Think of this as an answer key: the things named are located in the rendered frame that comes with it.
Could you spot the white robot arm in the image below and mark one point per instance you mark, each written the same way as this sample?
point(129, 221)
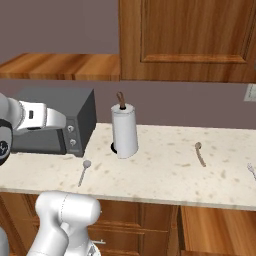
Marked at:
point(63, 213)

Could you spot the wooden wall cabinet door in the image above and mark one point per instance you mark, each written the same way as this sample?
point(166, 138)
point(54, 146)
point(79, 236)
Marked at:
point(193, 36)

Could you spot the brown paper towel holder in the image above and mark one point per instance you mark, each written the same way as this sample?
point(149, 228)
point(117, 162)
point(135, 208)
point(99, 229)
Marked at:
point(121, 99)

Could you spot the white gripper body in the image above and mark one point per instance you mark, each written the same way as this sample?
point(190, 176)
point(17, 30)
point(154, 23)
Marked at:
point(56, 119)

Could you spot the metal fork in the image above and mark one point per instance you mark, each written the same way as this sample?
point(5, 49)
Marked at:
point(252, 170)

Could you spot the dark grey toaster oven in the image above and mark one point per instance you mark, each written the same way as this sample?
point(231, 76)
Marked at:
point(80, 113)

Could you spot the open wooden drawer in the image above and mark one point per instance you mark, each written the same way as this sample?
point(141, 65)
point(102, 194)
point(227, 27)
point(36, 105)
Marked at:
point(220, 230)

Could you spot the open wooden cabinet shelf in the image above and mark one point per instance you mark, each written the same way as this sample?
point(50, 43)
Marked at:
point(63, 66)

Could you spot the metal spoon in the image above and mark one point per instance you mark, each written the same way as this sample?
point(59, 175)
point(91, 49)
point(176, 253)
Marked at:
point(86, 164)

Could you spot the white paper towel roll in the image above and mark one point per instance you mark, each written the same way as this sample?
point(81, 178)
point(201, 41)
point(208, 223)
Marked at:
point(124, 133)

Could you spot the white wall outlet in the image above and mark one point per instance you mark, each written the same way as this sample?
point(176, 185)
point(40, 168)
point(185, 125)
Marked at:
point(251, 92)

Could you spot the wooden base cabinet door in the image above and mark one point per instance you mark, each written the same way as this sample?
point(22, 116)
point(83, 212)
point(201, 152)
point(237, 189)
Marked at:
point(16, 216)

